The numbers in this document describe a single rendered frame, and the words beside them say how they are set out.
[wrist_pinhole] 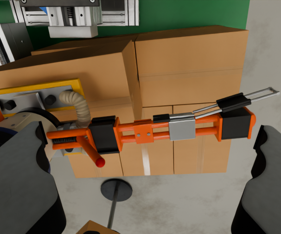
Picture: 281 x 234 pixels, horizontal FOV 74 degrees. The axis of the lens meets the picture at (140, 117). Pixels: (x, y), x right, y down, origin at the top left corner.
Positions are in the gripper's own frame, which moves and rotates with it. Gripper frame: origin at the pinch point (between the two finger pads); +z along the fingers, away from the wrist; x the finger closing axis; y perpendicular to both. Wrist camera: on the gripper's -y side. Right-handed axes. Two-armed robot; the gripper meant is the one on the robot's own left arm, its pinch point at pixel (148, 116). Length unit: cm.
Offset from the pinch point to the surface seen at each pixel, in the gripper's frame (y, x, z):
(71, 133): 23.4, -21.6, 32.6
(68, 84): 13, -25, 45
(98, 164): 23.9, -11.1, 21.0
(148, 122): 19.7, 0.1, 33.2
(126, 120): 33, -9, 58
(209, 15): -5, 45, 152
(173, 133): 22.3, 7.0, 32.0
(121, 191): 188, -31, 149
